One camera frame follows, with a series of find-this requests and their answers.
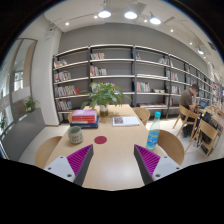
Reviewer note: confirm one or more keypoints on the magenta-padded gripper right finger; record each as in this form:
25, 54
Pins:
166, 165

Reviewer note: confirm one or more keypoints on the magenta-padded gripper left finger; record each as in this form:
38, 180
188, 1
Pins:
60, 166

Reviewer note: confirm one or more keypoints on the clear bottle with teal cap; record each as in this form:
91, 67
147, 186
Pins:
153, 136

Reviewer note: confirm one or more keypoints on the pale green ceramic mug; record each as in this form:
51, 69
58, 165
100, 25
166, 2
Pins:
75, 135

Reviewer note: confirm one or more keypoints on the dark blue book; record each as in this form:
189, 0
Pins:
85, 126

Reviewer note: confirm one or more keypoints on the flat round red coaster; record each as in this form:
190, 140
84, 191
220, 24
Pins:
100, 140

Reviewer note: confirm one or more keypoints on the slatted wooden chair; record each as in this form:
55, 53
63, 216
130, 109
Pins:
208, 131
186, 114

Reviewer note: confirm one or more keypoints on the white book with red print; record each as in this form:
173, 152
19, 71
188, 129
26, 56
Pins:
128, 121

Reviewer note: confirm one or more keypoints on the pink book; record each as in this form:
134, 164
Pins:
84, 112

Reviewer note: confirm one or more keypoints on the black backpack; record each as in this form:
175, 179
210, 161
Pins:
206, 120

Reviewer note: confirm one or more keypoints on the small potted plant by window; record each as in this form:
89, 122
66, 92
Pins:
30, 104

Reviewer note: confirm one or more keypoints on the person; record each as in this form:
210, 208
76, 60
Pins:
186, 98

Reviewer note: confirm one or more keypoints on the open laptop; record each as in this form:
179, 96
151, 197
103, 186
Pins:
203, 104

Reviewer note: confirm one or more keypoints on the green potted plant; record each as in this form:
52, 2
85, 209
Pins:
103, 95

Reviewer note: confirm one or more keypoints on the grey shelf unit with books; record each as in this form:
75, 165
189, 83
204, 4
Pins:
113, 68

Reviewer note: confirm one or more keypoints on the group of ceiling lights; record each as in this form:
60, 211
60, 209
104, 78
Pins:
130, 15

